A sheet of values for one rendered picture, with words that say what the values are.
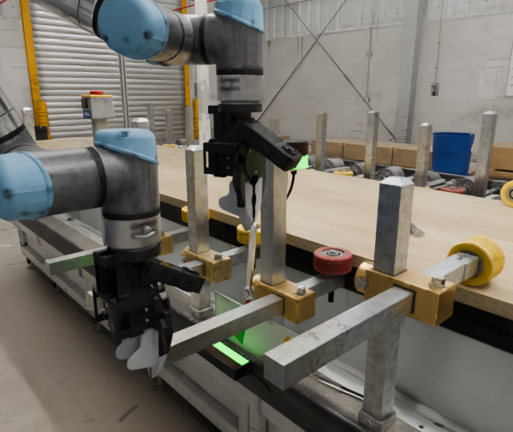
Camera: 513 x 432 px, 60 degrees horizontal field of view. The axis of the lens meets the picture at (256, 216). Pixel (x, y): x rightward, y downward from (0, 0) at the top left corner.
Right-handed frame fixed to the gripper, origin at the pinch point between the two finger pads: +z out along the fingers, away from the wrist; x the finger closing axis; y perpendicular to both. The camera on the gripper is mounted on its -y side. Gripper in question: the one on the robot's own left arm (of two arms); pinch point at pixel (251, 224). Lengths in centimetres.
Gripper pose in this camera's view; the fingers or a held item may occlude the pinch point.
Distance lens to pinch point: 75.9
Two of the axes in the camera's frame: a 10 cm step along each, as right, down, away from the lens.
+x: -4.7, 2.4, -8.5
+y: -8.8, -1.3, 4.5
